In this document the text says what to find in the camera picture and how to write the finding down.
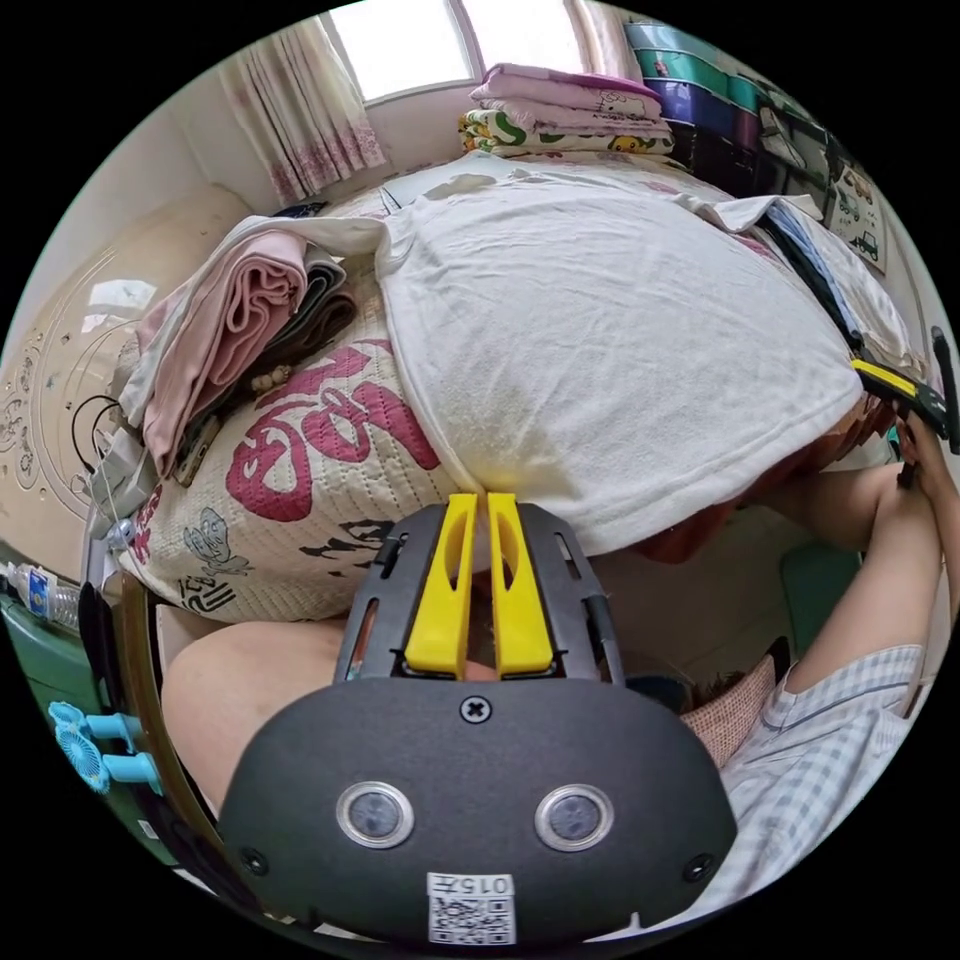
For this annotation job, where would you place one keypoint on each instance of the person's right forearm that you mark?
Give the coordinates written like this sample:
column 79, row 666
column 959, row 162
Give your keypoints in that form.
column 907, row 555

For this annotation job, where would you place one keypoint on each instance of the blue handheld fan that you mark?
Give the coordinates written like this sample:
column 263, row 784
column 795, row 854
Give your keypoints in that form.
column 97, row 742

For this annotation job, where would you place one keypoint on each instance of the yellow printed folded blanket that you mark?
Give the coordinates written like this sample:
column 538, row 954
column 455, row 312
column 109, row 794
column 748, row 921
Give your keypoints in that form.
column 555, row 136

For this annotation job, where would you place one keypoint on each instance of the person's right hand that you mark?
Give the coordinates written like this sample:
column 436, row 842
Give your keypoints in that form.
column 924, row 457

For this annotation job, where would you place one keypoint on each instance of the window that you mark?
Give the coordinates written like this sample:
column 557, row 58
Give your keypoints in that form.
column 412, row 45

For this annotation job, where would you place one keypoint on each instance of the pile of clothes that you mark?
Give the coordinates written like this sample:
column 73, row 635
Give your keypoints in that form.
column 240, row 315
column 825, row 255

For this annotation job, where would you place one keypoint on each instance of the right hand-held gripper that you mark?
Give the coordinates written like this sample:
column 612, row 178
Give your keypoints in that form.
column 930, row 411

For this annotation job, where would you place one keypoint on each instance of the shelf with coloured boxes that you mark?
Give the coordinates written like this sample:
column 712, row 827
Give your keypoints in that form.
column 705, row 90

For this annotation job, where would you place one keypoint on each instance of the white top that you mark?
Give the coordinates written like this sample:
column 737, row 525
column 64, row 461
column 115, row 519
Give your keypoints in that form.
column 600, row 337

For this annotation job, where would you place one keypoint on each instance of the clear plastic water bottle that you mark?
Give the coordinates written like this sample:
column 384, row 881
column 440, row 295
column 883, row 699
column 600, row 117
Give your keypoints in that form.
column 45, row 594

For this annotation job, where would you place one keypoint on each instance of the person's body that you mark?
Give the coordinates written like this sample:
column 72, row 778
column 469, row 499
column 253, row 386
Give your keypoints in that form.
column 825, row 765

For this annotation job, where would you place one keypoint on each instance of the bed with printed quilt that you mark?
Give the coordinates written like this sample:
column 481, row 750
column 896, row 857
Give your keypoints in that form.
column 300, row 517

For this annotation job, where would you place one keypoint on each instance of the pink folded blanket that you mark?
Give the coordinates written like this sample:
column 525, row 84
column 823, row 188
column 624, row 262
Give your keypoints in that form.
column 570, row 90

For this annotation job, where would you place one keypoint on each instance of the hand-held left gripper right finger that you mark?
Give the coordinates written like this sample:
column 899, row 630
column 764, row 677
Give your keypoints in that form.
column 519, row 607

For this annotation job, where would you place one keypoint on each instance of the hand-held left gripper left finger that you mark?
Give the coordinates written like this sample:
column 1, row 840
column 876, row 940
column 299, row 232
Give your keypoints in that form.
column 439, row 600

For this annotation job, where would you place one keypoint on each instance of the pink flowered curtain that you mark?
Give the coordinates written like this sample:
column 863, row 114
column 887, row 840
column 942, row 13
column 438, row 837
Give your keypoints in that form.
column 307, row 112
column 600, row 34

